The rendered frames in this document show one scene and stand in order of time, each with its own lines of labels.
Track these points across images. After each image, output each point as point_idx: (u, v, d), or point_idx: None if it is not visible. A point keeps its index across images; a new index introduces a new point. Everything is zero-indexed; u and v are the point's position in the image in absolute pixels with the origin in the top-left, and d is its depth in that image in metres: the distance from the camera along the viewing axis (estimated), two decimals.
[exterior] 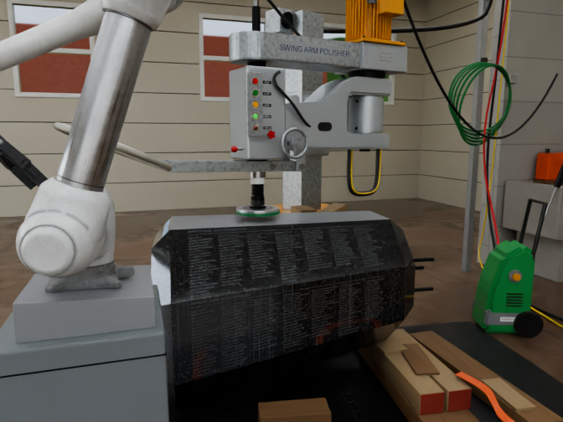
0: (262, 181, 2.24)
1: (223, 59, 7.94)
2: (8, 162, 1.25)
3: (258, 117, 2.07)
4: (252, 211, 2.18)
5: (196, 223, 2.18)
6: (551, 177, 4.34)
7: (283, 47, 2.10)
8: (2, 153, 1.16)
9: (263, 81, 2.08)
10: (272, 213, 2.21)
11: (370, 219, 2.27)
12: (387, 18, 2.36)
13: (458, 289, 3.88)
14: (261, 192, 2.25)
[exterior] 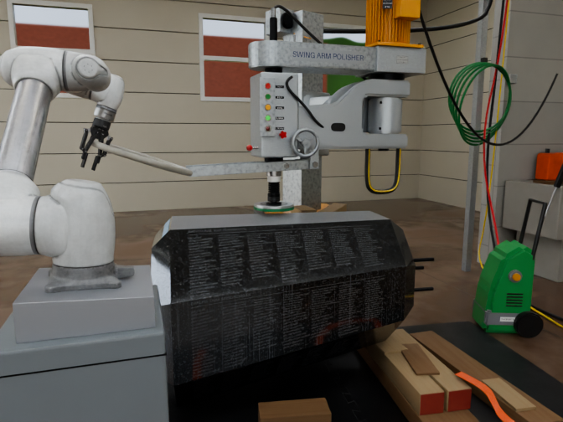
0: (277, 179, 2.43)
1: (223, 59, 7.94)
2: (98, 148, 2.12)
3: (271, 118, 2.27)
4: (277, 207, 2.38)
5: (196, 223, 2.18)
6: (551, 177, 4.34)
7: (296, 54, 2.28)
8: (90, 137, 2.10)
9: (276, 86, 2.27)
10: (292, 207, 2.44)
11: (370, 219, 2.27)
12: (404, 21, 2.44)
13: (458, 289, 3.88)
14: (276, 189, 2.45)
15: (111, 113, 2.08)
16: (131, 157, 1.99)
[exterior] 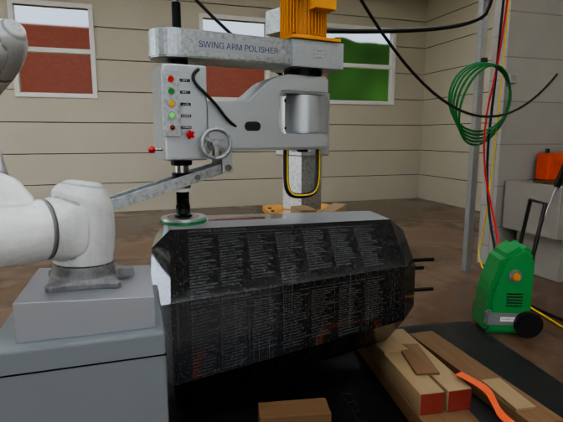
0: (186, 189, 2.17)
1: None
2: None
3: (175, 116, 2.00)
4: (169, 220, 2.12)
5: None
6: (551, 177, 4.34)
7: (202, 43, 2.03)
8: None
9: (181, 79, 2.01)
10: (191, 223, 2.12)
11: (370, 219, 2.27)
12: (320, 13, 2.28)
13: (458, 289, 3.88)
14: (186, 200, 2.18)
15: None
16: None
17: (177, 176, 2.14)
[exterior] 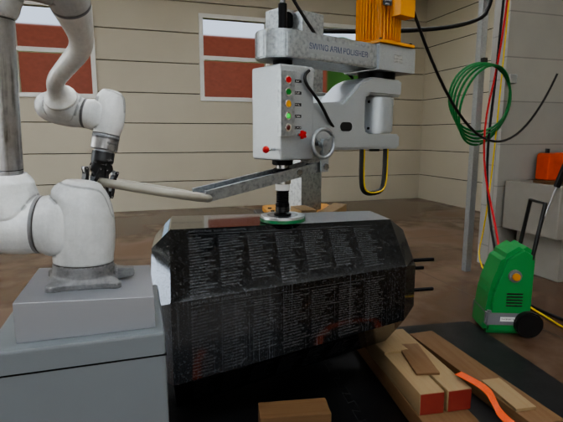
0: (288, 187, 2.19)
1: (223, 59, 7.94)
2: None
3: (291, 116, 2.02)
4: (260, 214, 2.25)
5: (196, 223, 2.18)
6: (551, 177, 4.34)
7: (312, 45, 2.07)
8: (90, 177, 1.59)
9: (294, 80, 2.03)
10: (266, 220, 2.16)
11: (370, 219, 2.27)
12: (399, 20, 2.41)
13: (458, 289, 3.88)
14: (287, 198, 2.20)
15: (115, 141, 1.58)
16: (161, 193, 1.58)
17: (281, 172, 2.15)
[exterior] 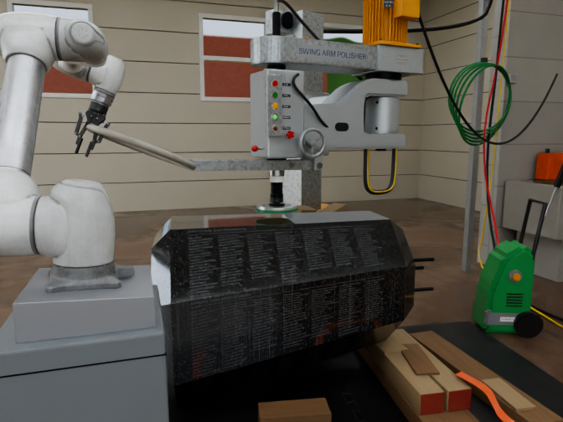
0: (281, 179, 2.33)
1: (223, 59, 7.94)
2: (94, 134, 2.00)
3: (277, 118, 2.17)
4: (265, 203, 2.46)
5: (196, 223, 2.18)
6: (551, 177, 4.34)
7: (302, 50, 2.19)
8: None
9: (282, 84, 2.17)
10: (255, 208, 2.38)
11: (370, 219, 2.27)
12: (403, 21, 2.43)
13: (458, 289, 3.88)
14: (281, 190, 2.34)
15: (103, 95, 1.95)
16: (138, 145, 1.80)
17: None
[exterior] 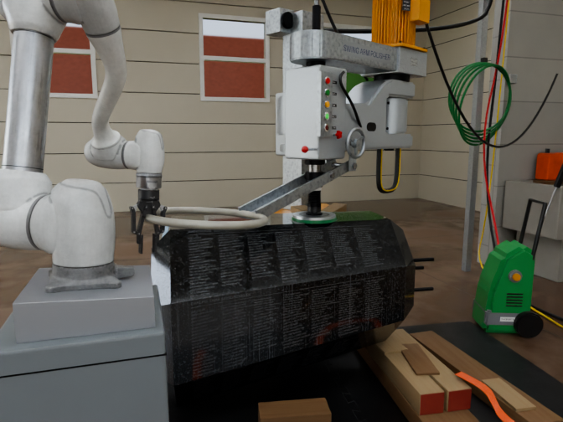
0: (321, 187, 2.23)
1: (223, 59, 7.94)
2: (153, 224, 1.69)
3: (328, 116, 2.06)
4: None
5: None
6: (551, 177, 4.34)
7: (346, 48, 2.12)
8: (140, 215, 1.67)
9: None
10: None
11: (370, 219, 2.27)
12: (414, 25, 2.52)
13: (458, 289, 3.88)
14: (319, 198, 2.24)
15: (155, 179, 1.63)
16: (232, 227, 1.60)
17: (315, 175, 2.19)
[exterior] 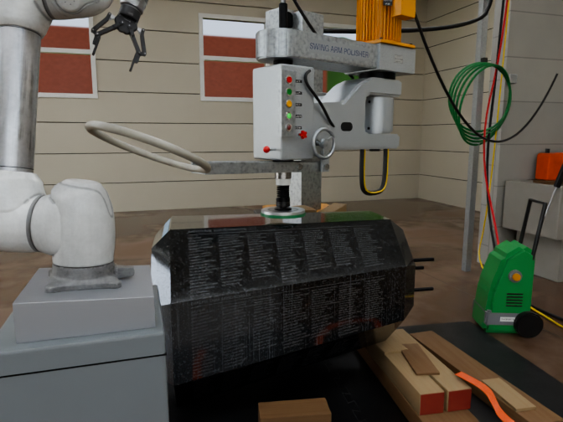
0: (289, 182, 2.19)
1: (223, 59, 7.94)
2: (134, 46, 1.72)
3: (291, 116, 2.02)
4: (276, 213, 2.13)
5: (196, 223, 2.18)
6: (551, 177, 4.34)
7: (312, 45, 2.07)
8: None
9: (295, 80, 2.03)
10: (297, 215, 2.15)
11: (370, 219, 2.27)
12: (399, 20, 2.42)
13: (458, 289, 3.88)
14: (288, 193, 2.20)
15: None
16: (162, 146, 1.56)
17: None
